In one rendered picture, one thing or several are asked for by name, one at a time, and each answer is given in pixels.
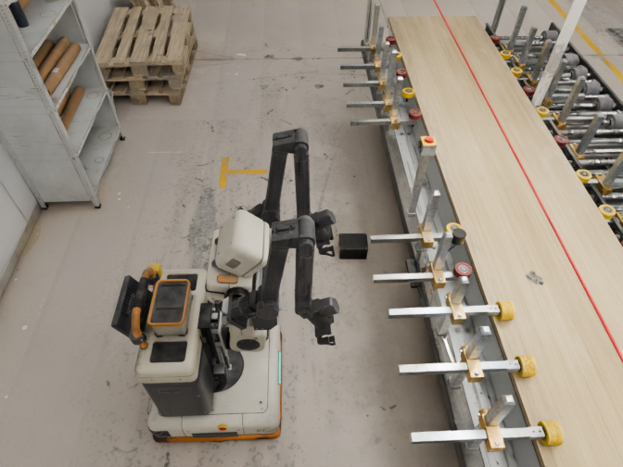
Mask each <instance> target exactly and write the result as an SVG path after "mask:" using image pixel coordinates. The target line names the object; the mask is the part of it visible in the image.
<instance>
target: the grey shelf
mask: <svg viewBox="0 0 623 467"><path fill-rule="evenodd" d="M13 1H14V0H0V13H1V15H2V17H3V19H4V20H3V19H2V17H1V15H0V140H1V142H2V143H3V145H4V146H5V148H6V150H7V152H8V154H9V155H10V156H11V158H12V159H13V161H14V162H15V164H16V166H17V167H18V169H19V171H20V173H21V175H22V176H23V178H24V180H25V181H26V183H27V184H28V185H29V187H30V188H31V190H32V192H33V194H34V196H35V197H36V199H37V201H38V202H39V204H40V205H41V209H42V210H45V209H48V207H49V206H48V205H45V203H44V202H72V201H91V200H92V202H93V204H94V206H95V208H101V203H100V202H99V200H98V198H97V196H96V193H97V190H98V188H99V184H100V180H101V177H102V175H103V173H104V171H105V170H106V168H107V165H108V162H109V160H110V157H111V154H112V152H113V149H114V146H115V144H116V142H117V139H118V137H119V135H120V140H121V141H124V140H125V136H124V135H123V132H122V129H121V125H120V123H119V120H118V117H117V114H116V111H115V109H114V106H113V104H112V101H111V99H110V96H109V93H108V88H107V86H106V84H105V81H104V78H103V75H102V73H101V70H100V68H99V65H98V63H97V60H96V57H95V52H94V50H93V47H92V45H91V42H90V39H89V37H88V34H87V31H86V29H85V26H84V24H83V19H82V16H81V14H80V11H79V8H78V6H77V3H76V1H75V0H31V2H30V3H29V4H28V5H27V6H26V7H25V8H24V9H23V12H24V14H25V16H26V18H27V21H28V22H29V24H30V25H29V26H28V27H25V28H20V27H19V26H18V24H17V22H16V21H15V20H14V19H13V17H12V14H11V12H10V10H9V8H8V7H9V5H10V4H11V3H12V2H13ZM71 5H72V6H71ZM75 7H76V8H75ZM72 8H73V9H72ZM73 10H74V11H73ZM76 10H77V11H76ZM74 12H75V14H74ZM77 13H78V14H77ZM4 14H5V15H4ZM75 15H76V17H75ZM78 16H79V17H78ZM77 20H78V21H77ZM4 21H5V22H4ZM78 22H79V24H78ZM79 25H80V27H79ZM81 30H82V31H81ZM82 33H83V34H82ZM60 37H67V38H68V39H69V40H70V42H71V43H73V42H74V43H77V44H79V45H80V46H81V49H82V50H81V52H80V53H79V55H78V56H77V57H76V58H75V60H74V61H73V63H72V64H71V66H70V68H69V70H68V71H67V73H66V74H65V76H64V77H63V79H62V80H61V82H60V83H59V85H58V86H57V88H56V90H55V92H54V93H53V94H52V95H51V96H50V95H49V93H48V92H47V89H46V87H45V84H44V82H43V80H42V78H41V75H40V73H39V71H38V69H37V68H36V66H35V64H34V62H33V59H32V58H33V56H34V55H35V53H36V52H37V51H38V49H39V48H40V46H41V45H42V43H43V42H44V40H46V39H49V40H51V41H53V42H54V44H56V43H57V41H58V40H59V39H60ZM83 37H84V39H83ZM84 40H85V41H84ZM91 52H92V53H91ZM89 53H90V55H89ZM91 58H92V59H91ZM92 60H93V62H92ZM23 61H24V62H23ZM27 62H28V63H27ZM24 63H25V64H24ZM93 63H94V64H93ZM25 65H26V66H25ZM29 65H30V66H29ZM94 65H95V66H94ZM26 67H27V68H26ZM95 71H96V72H95ZM37 73H38V74H37ZM30 74H31V75H30ZM97 75H98V77H97ZM31 76H32V78H31ZM34 78H35V79H34ZM98 78H99V80H98ZM40 79H41V80H40ZM32 80H33V81H32ZM33 82H34V83H35V85H36V87H37V89H36V87H35V85H34V83H33ZM37 83H38V84H37ZM100 83H101V84H100ZM103 84H104V85H103ZM101 85H102V87H101ZM76 86H81V87H82V88H83V89H84V94H83V98H82V100H81V102H80V104H79V106H78V108H77V110H76V112H75V114H74V116H73V119H72V121H71V123H70V126H69V128H68V130H67V131H66V129H65V127H64V125H63V123H62V121H61V118H60V116H59V115H58V113H57V109H58V107H59V105H60V104H61V102H62V100H63V98H64V96H65V94H66V92H69V93H70V95H71V94H72V92H73V90H74V88H75V87H76ZM37 90H38V91H37ZM38 92H39V93H38ZM107 101H108V102H107ZM108 106H109V107H108ZM110 111H111V112H110ZM111 113H112V115H111ZM49 114H50V116H51V118H52V120H53V121H52V120H51V118H50V116H49ZM112 116H113V117H112ZM114 120H115V122H114ZM53 122H54V123H53ZM115 123H116V125H115ZM117 123H118V124H117ZM54 124H55V125H54ZM118 125H119V126H118ZM55 126H56V127H55ZM63 128H64V129H63ZM60 137H61V138H60ZM63 137H64V138H63ZM61 139H62V140H61ZM12 149H13V150H12ZM13 151H14V152H13ZM90 198H91V199H90ZM42 199H43V200H42Z"/></svg>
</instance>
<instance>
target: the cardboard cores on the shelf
mask: <svg viewBox="0 0 623 467"><path fill-rule="evenodd" d="M30 2H31V0H19V3H20V5H21V7H22V9H24V8H25V7H26V6H27V5H28V4H29V3H30ZM81 50H82V49H81V46H80V45H79V44H77V43H74V42H73V43H71V42H70V40H69V39H68V38H67V37H60V39H59V40H58V41H57V43H56V44H54V42H53V41H51V40H49V39H46V40H44V42H43V43H42V45H41V46H40V48H39V49H38V51H37V52H36V53H35V55H34V56H33V58H32V59H33V62H34V64H35V66H36V68H37V69H38V71H39V73H40V75H41V78H42V80H43V82H44V85H45V87H46V89H47V92H48V93H49V95H50V96H51V95H52V94H53V93H54V92H55V90H56V88H57V86H58V85H59V83H60V82H61V80H62V79H63V77H64V76H65V74H66V73H67V71H68V70H69V68H70V66H71V64H72V63H73V61H74V60H75V58H76V57H77V56H78V55H79V53H80V52H81ZM83 94H84V89H83V88H82V87H81V86H76V87H75V88H74V90H73V92H72V94H71V95H70V93H69V92H66V94H65V96H64V98H63V100H62V102H61V104H60V105H59V107H58V109H57V113H58V115H59V117H60V118H61V121H62V123H63V125H64V127H65V129H66V131H67V130H68V128H69V126H70V123H71V121H72V119H73V116H74V114H75V112H76V110H77V108H78V106H79V104H80V102H81V100H82V98H83Z"/></svg>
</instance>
